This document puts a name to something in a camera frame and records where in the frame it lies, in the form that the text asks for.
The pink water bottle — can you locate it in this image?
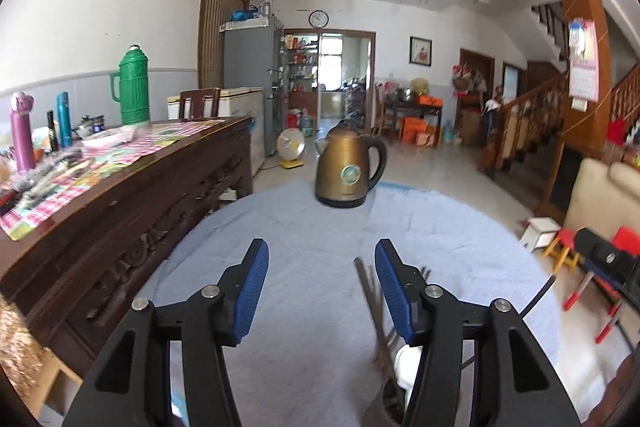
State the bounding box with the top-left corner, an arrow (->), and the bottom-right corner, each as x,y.
10,92 -> 37,172

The dark wooden chair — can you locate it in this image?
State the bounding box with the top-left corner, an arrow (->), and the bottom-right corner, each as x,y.
179,88 -> 221,120

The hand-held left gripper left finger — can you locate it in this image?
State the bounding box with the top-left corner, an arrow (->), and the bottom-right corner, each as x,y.
60,238 -> 271,427

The gold patterned cushion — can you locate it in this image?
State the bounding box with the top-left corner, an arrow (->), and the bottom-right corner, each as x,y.
0,297 -> 46,398

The pink checkered cloth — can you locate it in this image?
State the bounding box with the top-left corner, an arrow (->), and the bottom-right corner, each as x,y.
0,119 -> 226,242

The orange cardboard box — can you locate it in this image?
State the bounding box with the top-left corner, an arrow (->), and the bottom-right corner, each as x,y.
400,117 -> 436,148

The carved dark wooden sideboard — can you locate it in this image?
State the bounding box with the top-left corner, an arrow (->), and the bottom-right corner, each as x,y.
0,116 -> 255,378

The grey refrigerator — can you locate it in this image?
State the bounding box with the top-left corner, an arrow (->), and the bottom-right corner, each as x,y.
222,14 -> 285,158

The bronze electric kettle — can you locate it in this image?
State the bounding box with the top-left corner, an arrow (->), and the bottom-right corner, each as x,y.
314,123 -> 388,209

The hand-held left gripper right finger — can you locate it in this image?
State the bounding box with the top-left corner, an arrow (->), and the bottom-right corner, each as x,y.
375,238 -> 583,427

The wooden stair railing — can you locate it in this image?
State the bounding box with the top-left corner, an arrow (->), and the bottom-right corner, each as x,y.
480,72 -> 571,172

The green thermos jug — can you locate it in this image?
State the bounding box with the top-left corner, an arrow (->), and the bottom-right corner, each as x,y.
109,46 -> 152,126

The small white stool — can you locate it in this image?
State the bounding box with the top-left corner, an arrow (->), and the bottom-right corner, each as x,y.
520,217 -> 561,253

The red and yellow stool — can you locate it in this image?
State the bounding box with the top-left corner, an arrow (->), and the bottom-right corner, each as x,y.
542,228 -> 581,273

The framed flower picture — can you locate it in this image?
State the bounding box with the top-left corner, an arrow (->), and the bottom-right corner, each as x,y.
409,36 -> 433,66

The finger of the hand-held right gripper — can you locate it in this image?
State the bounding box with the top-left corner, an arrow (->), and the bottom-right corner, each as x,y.
574,228 -> 632,289

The dark wooden dining table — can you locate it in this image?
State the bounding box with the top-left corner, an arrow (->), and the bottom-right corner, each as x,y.
382,99 -> 443,142

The white plastic spoon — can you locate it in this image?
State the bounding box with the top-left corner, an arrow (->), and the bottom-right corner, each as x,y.
392,347 -> 426,393

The brown curtained door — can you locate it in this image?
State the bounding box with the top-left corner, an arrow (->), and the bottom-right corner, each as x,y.
197,0 -> 251,90

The set of dark wooden chopsticks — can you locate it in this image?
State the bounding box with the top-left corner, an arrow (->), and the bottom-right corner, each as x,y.
353,256 -> 557,413

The beige sofa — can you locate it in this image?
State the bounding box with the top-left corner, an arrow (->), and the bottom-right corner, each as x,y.
565,157 -> 640,248

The white chest freezer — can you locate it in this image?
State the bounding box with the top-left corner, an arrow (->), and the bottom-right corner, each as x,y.
166,87 -> 266,178

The pink wall calendar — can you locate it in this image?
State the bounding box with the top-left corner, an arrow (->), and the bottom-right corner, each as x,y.
567,18 -> 599,102

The dark cylindrical utensil holder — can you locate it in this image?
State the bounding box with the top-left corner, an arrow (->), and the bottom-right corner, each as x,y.
370,382 -> 408,427

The teal water bottle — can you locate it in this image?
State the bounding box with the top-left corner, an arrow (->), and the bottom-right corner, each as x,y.
55,92 -> 73,149

